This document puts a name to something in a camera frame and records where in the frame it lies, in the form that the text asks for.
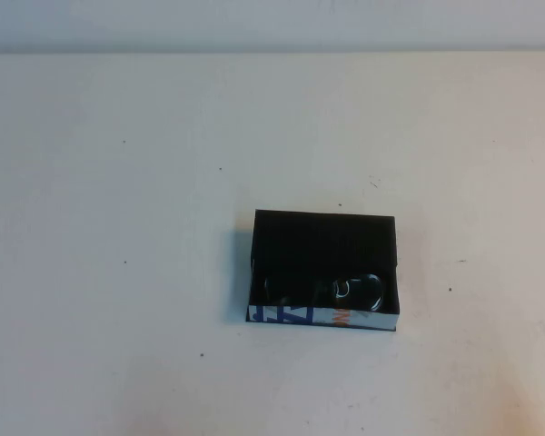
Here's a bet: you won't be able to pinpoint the black printed glasses case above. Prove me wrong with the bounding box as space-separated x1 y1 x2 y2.
246 208 399 334

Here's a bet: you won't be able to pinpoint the black framed glasses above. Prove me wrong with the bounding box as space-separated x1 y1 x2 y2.
262 271 387 315

